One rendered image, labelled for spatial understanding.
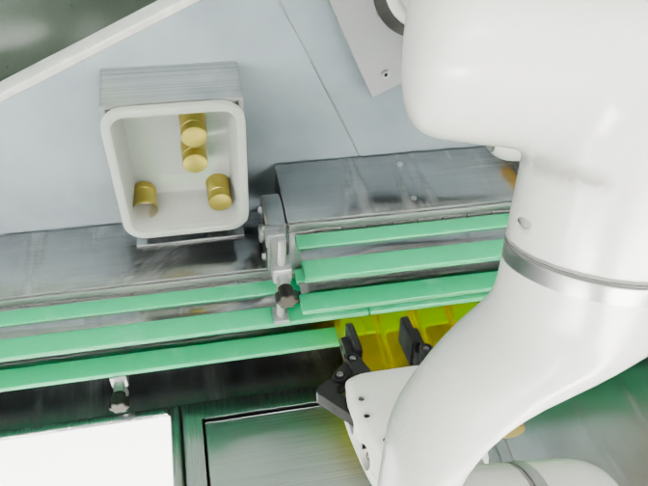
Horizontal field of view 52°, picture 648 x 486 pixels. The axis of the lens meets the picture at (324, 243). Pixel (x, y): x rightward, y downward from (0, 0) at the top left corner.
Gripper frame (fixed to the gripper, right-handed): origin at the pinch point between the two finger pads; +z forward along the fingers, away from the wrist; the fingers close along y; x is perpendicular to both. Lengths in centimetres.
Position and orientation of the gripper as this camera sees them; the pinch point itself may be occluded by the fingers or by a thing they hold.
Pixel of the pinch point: (380, 343)
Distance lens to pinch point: 63.9
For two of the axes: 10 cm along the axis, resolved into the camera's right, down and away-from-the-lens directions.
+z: -2.0, -5.3, 8.2
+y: 9.8, -1.0, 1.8
